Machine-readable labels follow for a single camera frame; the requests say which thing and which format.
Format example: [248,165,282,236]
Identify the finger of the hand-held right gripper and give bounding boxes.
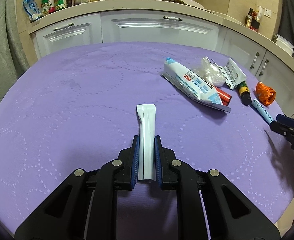
[270,121,291,136]
[277,114,294,128]

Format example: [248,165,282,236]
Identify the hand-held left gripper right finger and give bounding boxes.
[154,135,281,240]

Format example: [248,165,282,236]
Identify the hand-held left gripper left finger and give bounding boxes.
[14,135,140,240]

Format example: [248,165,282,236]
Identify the light blue tube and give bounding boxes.
[251,98,275,125]

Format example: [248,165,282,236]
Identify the plain white sachet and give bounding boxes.
[136,104,157,182]

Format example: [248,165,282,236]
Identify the torn white printed wrapper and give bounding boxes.
[218,57,247,90]

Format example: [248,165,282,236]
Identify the clear plastic bag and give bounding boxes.
[193,56,226,87]

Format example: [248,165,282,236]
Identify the small orange plastic bag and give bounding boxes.
[255,82,276,105]

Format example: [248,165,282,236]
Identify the green glass bottle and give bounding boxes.
[238,79,252,106]

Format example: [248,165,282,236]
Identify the red cylinder tube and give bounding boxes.
[216,87,232,106]

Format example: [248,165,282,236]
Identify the white food container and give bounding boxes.
[275,34,294,54]

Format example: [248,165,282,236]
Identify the white blue squeezed pouch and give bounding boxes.
[161,57,231,112]

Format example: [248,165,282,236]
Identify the purple tablecloth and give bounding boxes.
[0,41,294,240]

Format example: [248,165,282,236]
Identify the dark oil bottle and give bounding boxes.
[246,7,253,28]

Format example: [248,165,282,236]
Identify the white kitchen cabinets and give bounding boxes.
[32,12,294,110]

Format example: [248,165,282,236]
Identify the beige kitchen countertop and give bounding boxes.
[28,0,294,85]

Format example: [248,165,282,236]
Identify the grey fabric curtain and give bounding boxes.
[0,0,37,105]

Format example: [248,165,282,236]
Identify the blue white bag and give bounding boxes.
[23,0,42,22]

